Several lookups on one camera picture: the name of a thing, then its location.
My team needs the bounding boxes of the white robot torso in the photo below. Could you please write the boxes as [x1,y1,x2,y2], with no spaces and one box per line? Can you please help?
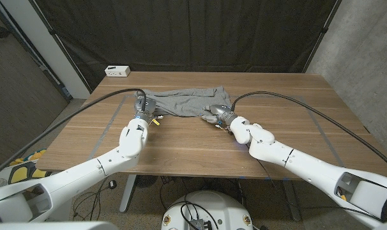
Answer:
[160,190,254,230]

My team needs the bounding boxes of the black backdrop stand pole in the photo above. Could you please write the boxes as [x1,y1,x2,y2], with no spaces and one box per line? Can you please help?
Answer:
[27,0,94,94]
[301,0,343,74]

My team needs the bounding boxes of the yellow cloth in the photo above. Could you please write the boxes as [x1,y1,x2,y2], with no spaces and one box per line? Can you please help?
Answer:
[10,148,48,167]

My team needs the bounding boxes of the black backdrop curtain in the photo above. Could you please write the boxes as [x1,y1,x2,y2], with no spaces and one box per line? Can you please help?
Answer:
[33,0,341,92]

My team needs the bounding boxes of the yellow and black pad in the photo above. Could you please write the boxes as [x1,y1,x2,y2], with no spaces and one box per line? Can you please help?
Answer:
[8,161,52,185]

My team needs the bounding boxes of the black floor cable with plug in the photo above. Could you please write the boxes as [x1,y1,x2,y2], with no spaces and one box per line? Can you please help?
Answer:
[72,174,118,221]

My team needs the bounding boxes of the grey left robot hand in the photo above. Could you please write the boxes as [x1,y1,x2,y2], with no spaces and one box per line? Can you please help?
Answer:
[133,95,158,118]

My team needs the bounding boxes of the grey table leg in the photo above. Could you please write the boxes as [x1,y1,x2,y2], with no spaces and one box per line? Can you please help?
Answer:
[282,180,301,222]

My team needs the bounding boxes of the white power strip box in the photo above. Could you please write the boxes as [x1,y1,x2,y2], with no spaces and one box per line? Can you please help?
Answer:
[104,65,132,78]

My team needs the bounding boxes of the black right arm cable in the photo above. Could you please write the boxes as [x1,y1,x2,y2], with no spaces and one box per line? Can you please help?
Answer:
[231,91,387,173]

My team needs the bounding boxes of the white table leg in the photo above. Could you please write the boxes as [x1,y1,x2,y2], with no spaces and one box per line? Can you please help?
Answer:
[119,174,137,213]

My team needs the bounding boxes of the black ribbed round object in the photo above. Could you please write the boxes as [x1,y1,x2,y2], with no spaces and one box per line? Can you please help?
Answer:
[135,174,158,188]

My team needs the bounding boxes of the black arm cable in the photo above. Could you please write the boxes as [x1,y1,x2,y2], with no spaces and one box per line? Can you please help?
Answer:
[231,91,387,173]
[0,88,147,180]

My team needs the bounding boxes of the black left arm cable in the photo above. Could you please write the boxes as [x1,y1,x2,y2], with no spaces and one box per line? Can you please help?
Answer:
[0,88,147,180]

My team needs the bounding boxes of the gray shorts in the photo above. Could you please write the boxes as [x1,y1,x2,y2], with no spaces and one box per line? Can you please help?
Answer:
[135,85,232,118]

